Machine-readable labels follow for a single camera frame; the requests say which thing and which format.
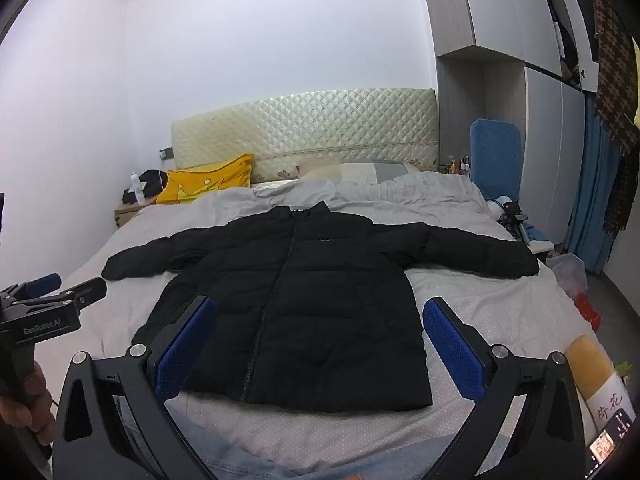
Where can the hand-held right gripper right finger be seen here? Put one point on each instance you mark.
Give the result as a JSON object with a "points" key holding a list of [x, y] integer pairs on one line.
{"points": [[454, 355]]}

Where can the red packet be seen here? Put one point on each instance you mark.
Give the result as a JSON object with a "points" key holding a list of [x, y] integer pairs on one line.
{"points": [[587, 310]]}

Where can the wooden nightstand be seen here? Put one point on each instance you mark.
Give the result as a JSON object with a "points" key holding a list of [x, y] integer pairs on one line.
{"points": [[127, 212]]}

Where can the smartphone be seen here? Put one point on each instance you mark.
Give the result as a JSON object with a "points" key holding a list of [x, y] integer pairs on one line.
{"points": [[607, 440]]}

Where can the white cardboard box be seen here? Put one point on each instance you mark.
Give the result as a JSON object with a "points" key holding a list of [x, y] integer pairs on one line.
{"points": [[505, 20]]}

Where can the clear plastic bag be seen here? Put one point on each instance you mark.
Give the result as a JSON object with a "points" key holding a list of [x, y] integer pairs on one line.
{"points": [[567, 272]]}

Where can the cream quilted headboard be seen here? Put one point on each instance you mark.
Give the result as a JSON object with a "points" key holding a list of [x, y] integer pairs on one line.
{"points": [[310, 125]]}

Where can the yellow garment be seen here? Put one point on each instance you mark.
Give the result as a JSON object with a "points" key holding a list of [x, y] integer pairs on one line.
{"points": [[636, 85]]}

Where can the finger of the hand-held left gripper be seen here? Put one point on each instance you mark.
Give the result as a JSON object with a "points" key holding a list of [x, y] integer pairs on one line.
{"points": [[45, 281], [85, 291]]}

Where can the yellow pillow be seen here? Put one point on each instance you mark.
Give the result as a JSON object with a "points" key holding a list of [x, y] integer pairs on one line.
{"points": [[205, 182]]}

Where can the blue padded chair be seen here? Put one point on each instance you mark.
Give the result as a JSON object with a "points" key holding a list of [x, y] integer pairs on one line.
{"points": [[495, 160]]}

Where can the blue folded fabric stack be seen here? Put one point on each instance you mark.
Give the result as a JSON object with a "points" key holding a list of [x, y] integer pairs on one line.
{"points": [[592, 195]]}

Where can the white plastic bottle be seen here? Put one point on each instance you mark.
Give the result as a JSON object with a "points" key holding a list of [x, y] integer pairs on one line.
{"points": [[136, 190]]}

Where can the brown checked cloth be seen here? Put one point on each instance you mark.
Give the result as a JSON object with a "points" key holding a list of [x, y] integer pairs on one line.
{"points": [[615, 75]]}

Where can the yellow and white packet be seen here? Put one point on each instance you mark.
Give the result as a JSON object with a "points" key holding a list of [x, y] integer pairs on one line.
{"points": [[595, 375]]}

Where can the person's left hand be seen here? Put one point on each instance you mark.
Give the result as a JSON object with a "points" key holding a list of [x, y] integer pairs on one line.
{"points": [[30, 417]]}

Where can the black puffer jacket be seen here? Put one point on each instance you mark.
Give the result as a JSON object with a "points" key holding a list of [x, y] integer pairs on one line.
{"points": [[320, 300]]}

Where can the small yellow bottle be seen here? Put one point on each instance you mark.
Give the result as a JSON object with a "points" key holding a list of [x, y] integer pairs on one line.
{"points": [[452, 166]]}

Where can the black bag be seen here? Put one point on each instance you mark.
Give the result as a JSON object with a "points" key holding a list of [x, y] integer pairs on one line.
{"points": [[152, 182]]}

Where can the black tripod device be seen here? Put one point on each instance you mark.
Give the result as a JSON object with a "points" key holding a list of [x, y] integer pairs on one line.
{"points": [[512, 217]]}

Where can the grey striped pillow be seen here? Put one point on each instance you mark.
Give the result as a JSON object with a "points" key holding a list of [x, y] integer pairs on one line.
{"points": [[360, 171]]}

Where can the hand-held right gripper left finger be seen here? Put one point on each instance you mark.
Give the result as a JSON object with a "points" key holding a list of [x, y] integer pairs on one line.
{"points": [[184, 352]]}

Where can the wall socket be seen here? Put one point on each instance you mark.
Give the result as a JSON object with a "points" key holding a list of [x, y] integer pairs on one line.
{"points": [[166, 153]]}

